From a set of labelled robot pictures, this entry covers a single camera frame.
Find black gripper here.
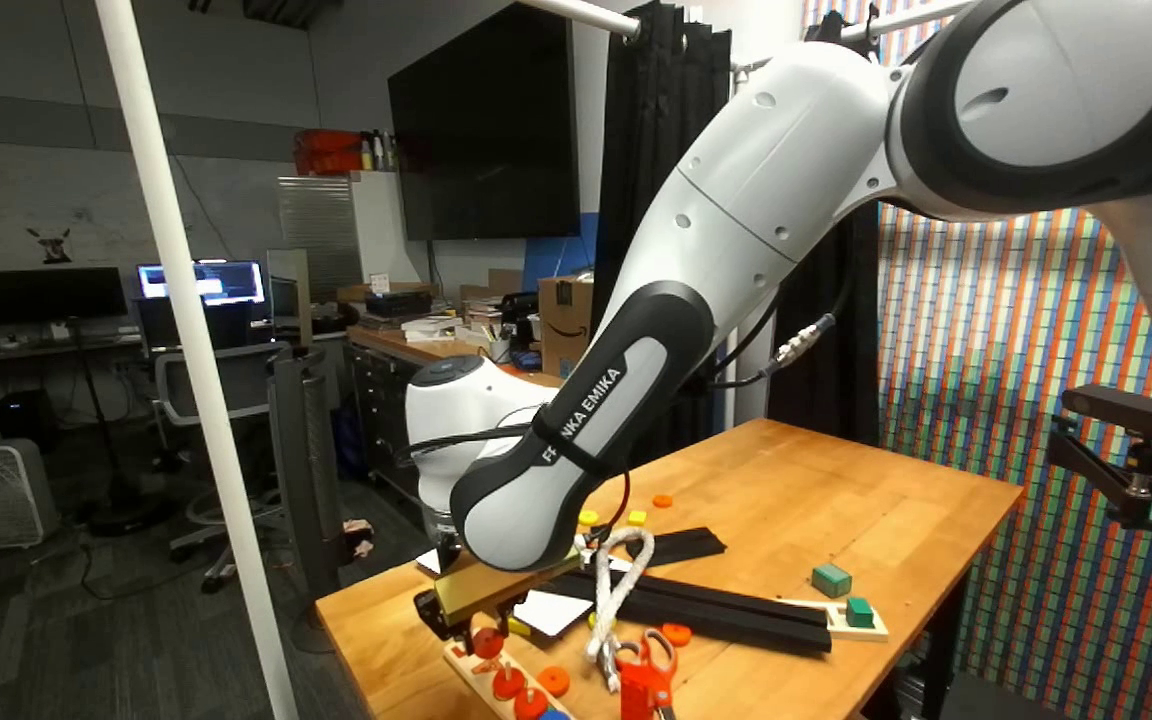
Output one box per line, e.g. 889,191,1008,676
413,530,476,639

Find wooden peg rack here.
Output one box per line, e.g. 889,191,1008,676
443,630,574,720

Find white paper sheet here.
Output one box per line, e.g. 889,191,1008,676
510,586,598,639

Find grey mesh office chair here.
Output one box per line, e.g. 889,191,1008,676
149,331,288,590

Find cardboard box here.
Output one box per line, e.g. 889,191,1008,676
536,273,602,377

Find white vertical pole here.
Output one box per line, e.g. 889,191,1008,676
93,0,305,720

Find white cabinet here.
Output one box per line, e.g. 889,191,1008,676
271,168,424,301

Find light wooden slat strip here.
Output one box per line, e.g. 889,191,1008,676
787,594,892,639

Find lit computer monitor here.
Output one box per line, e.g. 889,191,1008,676
132,257,271,313

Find red container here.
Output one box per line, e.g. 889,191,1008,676
294,129,369,181

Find large black television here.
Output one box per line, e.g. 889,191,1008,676
385,5,586,246

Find black monitor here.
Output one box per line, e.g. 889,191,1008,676
0,265,132,331

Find black table leg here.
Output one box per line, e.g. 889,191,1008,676
915,566,977,720

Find multicoloured patterned backdrop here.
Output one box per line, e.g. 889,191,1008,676
874,197,1152,720

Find white rope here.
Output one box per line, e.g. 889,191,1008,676
582,522,659,670

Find orange handled scissors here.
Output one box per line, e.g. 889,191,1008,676
603,628,681,680

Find black plastic rail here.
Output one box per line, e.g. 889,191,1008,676
574,566,835,655
559,522,730,580

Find black drone wall emblem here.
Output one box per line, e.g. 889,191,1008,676
24,219,79,269

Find black camera clamp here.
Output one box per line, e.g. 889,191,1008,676
1044,380,1152,535

